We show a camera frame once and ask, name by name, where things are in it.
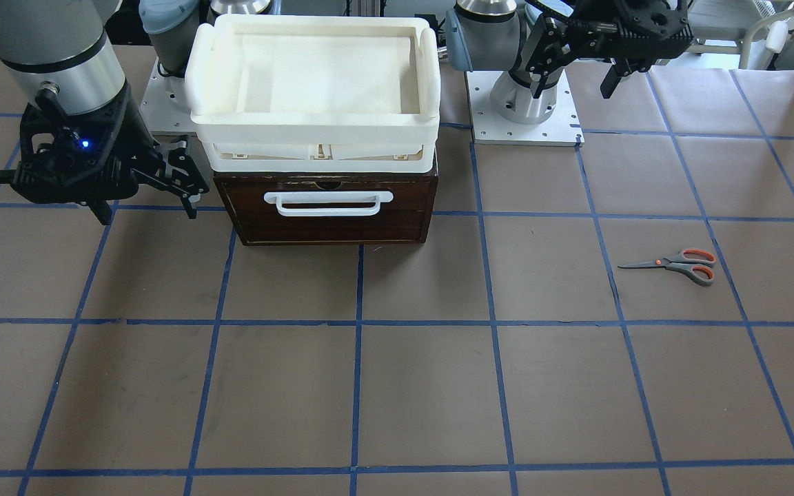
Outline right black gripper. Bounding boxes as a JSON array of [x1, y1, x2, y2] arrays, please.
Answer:
[[10, 87, 210, 226]]

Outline wooden drawer with white handle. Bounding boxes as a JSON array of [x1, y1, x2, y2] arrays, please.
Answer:
[[213, 169, 438, 246]]

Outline orange grey handled scissors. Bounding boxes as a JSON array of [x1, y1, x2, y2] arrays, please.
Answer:
[[618, 248, 715, 287]]

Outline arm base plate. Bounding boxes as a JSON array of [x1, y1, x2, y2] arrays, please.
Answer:
[[141, 60, 196, 136], [466, 70, 585, 147]]

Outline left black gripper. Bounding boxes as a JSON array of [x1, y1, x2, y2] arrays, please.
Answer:
[[525, 1, 695, 99]]

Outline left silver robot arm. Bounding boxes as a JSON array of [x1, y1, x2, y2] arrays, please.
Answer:
[[445, 1, 694, 125]]

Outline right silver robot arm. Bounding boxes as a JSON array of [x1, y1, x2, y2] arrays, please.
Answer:
[[0, 1, 210, 225]]

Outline dark brown wooden cabinet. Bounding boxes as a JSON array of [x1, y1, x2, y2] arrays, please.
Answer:
[[214, 155, 438, 247]]

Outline white plastic tray bin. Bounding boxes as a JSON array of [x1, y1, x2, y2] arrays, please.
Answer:
[[185, 14, 441, 174]]

